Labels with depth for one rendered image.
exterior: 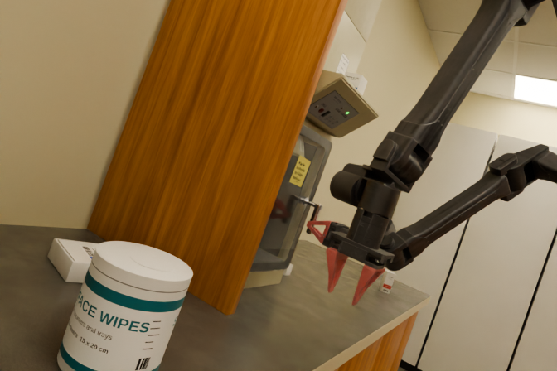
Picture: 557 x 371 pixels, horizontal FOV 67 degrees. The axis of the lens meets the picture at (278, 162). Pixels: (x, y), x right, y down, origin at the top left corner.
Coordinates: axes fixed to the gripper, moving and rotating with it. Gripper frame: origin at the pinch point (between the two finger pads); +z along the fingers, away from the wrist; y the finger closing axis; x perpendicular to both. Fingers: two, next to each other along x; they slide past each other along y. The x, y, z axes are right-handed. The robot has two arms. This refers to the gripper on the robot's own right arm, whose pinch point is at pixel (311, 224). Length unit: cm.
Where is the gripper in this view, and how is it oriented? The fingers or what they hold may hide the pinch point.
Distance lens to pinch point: 120.9
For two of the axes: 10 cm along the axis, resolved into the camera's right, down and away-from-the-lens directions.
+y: -4.6, -1.8, -8.7
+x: -3.5, 9.4, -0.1
